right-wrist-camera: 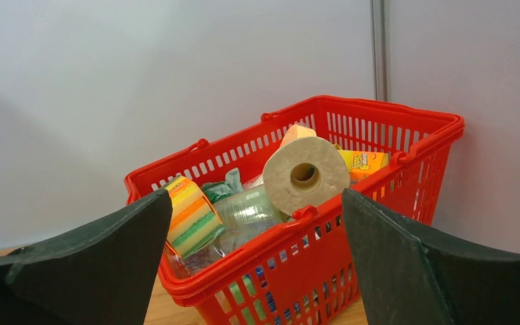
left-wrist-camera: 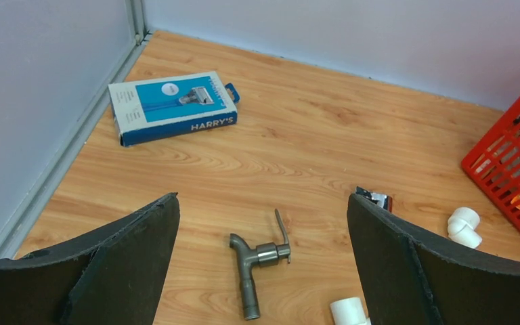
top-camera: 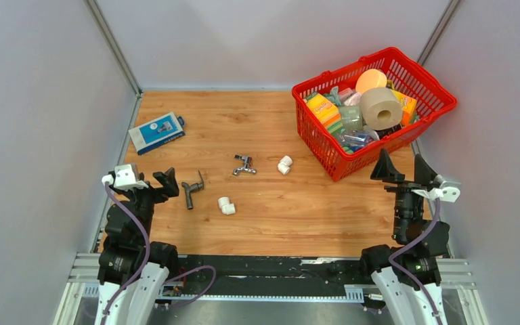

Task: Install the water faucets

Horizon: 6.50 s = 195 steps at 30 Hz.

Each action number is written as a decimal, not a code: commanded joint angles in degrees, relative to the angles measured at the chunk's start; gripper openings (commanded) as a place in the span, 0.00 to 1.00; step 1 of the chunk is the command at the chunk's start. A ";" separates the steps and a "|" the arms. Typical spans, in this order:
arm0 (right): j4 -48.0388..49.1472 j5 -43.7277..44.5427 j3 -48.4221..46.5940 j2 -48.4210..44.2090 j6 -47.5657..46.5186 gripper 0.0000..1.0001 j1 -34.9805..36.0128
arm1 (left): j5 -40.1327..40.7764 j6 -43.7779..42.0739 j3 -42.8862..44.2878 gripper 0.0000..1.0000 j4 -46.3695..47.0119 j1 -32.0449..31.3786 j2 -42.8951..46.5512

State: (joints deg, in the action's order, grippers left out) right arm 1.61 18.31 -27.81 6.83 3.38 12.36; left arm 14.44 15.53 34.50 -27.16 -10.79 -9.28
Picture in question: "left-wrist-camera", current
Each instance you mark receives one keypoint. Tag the white PVC elbow fitting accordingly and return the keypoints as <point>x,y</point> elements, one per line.
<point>349,311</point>

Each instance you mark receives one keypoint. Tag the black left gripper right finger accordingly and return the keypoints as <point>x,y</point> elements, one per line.
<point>410,275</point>

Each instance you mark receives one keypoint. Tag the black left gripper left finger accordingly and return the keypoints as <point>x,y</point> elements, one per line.
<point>111,275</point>

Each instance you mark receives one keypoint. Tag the white PVC elbow on table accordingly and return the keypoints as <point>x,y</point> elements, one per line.
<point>462,226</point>

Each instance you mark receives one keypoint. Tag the blue Harry's razor box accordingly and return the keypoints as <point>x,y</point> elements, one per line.
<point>154,109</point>

